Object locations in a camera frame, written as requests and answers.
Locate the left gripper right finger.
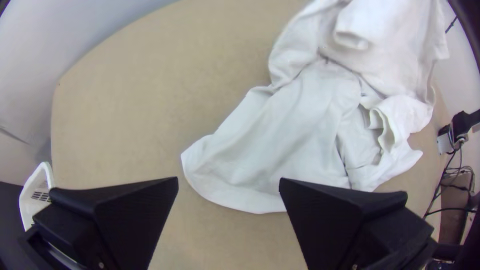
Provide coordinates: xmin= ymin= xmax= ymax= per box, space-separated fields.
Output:
xmin=278 ymin=177 xmax=438 ymax=270

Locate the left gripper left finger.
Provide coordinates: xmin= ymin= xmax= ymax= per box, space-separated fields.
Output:
xmin=32 ymin=176 xmax=180 ymax=270

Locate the white printed t-shirt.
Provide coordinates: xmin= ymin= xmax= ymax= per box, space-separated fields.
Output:
xmin=180 ymin=0 xmax=450 ymax=215

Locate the white laundry basket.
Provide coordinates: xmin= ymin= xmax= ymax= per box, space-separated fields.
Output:
xmin=18 ymin=161 xmax=56 ymax=232

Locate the black cable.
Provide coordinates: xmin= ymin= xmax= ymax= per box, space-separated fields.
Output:
xmin=422 ymin=149 xmax=478 ymax=219

